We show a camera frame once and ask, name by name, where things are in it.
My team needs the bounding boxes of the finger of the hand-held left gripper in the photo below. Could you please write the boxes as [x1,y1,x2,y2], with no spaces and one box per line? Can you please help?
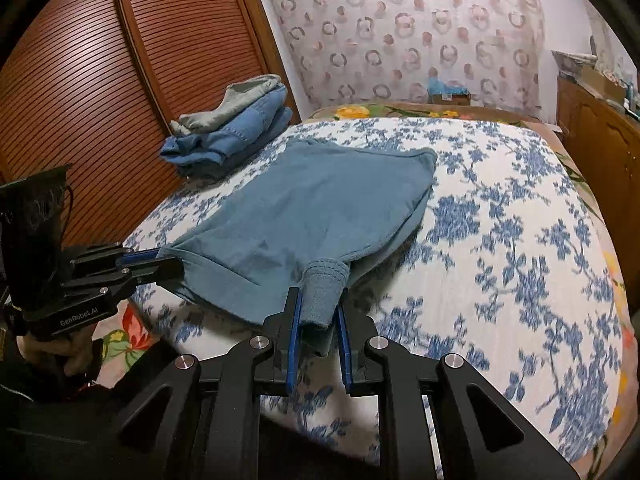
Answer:
[70,242,161,267]
[62,257,183,306]

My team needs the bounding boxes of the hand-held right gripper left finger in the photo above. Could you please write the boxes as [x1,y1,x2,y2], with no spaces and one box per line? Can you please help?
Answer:
[107,287,303,480]

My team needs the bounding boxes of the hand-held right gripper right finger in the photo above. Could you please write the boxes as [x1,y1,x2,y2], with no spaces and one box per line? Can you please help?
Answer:
[336,305,583,480]

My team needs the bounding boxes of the teal pants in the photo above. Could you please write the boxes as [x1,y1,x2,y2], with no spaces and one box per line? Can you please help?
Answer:
[159,139,438,356]

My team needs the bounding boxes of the folded grey pants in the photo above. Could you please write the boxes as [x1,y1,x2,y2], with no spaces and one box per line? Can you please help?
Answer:
[170,74,283,136]

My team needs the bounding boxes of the person's left hand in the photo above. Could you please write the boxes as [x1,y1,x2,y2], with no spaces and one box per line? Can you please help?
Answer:
[17,325,103,386]

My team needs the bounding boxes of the folded blue jeans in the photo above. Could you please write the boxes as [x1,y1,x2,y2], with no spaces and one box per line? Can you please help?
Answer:
[160,85,293,181]

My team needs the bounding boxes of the brown louvred wardrobe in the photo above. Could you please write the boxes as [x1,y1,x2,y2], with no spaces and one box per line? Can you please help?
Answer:
[0,0,301,256]

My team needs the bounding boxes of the blue floral white blanket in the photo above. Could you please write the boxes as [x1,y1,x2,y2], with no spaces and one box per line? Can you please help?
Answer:
[122,117,623,466]

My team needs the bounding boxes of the colourful flower blanket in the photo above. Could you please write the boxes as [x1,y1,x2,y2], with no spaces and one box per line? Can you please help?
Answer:
[92,102,633,480]

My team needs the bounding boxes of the cardboard box with blue contents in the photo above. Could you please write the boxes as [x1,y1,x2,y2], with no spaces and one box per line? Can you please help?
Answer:
[427,79,473,107]

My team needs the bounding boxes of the wooden sideboard cabinet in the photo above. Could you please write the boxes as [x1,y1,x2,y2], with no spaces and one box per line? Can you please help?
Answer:
[552,50,640,201]

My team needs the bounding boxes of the open cardboard box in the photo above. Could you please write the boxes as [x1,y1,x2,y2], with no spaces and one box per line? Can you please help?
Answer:
[575,65,628,102]

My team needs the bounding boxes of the ring-patterned sheer curtain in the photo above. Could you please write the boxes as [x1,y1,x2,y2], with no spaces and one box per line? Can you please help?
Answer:
[257,0,548,121]

